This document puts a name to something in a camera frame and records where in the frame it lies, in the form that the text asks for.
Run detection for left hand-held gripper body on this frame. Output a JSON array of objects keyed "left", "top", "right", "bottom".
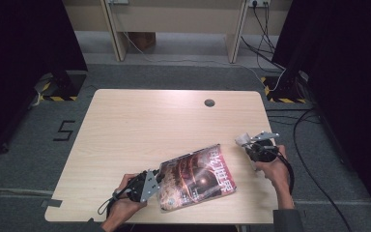
[{"left": 127, "top": 169, "right": 161, "bottom": 203}]

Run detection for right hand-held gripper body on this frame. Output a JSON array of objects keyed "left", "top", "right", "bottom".
[{"left": 246, "top": 130, "right": 280, "bottom": 163}]

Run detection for glossy magazine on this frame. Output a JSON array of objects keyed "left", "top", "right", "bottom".
[{"left": 157, "top": 143, "right": 238, "bottom": 214}]

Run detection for person's right hand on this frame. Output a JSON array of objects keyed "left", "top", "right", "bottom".
[{"left": 254, "top": 144, "right": 292, "bottom": 191}]

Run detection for person's left hand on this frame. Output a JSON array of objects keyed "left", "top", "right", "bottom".
[{"left": 107, "top": 173, "right": 148, "bottom": 224}]

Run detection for black stand base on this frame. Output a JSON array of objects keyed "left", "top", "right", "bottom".
[
  {"left": 260, "top": 72, "right": 308, "bottom": 104},
  {"left": 42, "top": 71, "right": 87, "bottom": 102}
]

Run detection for grey tape piece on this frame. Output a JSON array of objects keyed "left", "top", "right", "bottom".
[{"left": 41, "top": 198, "right": 63, "bottom": 209}]

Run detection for black curtain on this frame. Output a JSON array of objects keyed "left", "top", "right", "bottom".
[
  {"left": 271, "top": 0, "right": 371, "bottom": 223},
  {"left": 0, "top": 0, "right": 88, "bottom": 159}
]

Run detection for brown cardboard box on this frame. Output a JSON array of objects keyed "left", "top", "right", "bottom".
[{"left": 128, "top": 31, "right": 157, "bottom": 51}]

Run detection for long black floor cable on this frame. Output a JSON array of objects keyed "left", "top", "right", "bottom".
[{"left": 292, "top": 109, "right": 354, "bottom": 232}]

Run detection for right hand-held gripper cable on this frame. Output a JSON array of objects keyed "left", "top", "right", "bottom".
[{"left": 274, "top": 151, "right": 295, "bottom": 196}]

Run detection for hand-held gripper cable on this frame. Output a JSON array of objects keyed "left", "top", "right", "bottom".
[
  {"left": 274, "top": 151, "right": 295, "bottom": 196},
  {"left": 97, "top": 189, "right": 129, "bottom": 217}
]

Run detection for thin black floor cables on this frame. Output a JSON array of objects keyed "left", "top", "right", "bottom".
[{"left": 265, "top": 108, "right": 322, "bottom": 126}]

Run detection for left hand-held gripper cable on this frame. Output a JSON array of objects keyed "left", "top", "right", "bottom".
[{"left": 97, "top": 189, "right": 129, "bottom": 217}]

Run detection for short white cable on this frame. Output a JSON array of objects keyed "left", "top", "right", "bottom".
[
  {"left": 28, "top": 91, "right": 45, "bottom": 109},
  {"left": 270, "top": 68, "right": 287, "bottom": 93}
]

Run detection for black cables from socket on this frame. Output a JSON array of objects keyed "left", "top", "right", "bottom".
[{"left": 241, "top": 3, "right": 286, "bottom": 73}]

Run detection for long white floor cable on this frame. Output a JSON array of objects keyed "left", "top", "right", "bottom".
[{"left": 122, "top": 31, "right": 267, "bottom": 88}]

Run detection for white wall socket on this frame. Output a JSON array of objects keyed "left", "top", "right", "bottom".
[{"left": 247, "top": 0, "right": 271, "bottom": 8}]

